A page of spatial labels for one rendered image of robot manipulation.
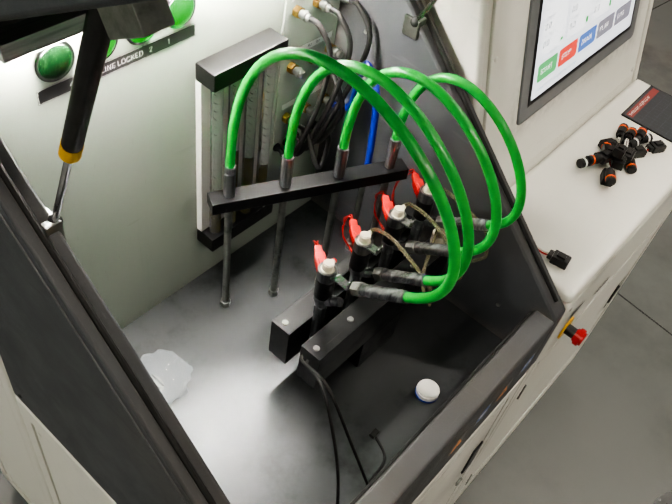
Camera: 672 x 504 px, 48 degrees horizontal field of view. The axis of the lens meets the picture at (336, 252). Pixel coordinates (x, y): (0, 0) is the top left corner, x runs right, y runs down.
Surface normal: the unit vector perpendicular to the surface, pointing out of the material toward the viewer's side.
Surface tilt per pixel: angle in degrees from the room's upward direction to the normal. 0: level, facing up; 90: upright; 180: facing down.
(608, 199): 0
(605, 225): 0
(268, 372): 0
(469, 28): 90
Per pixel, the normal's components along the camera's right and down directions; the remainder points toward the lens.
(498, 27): 0.75, 0.39
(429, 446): 0.13, -0.66
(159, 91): 0.74, 0.56
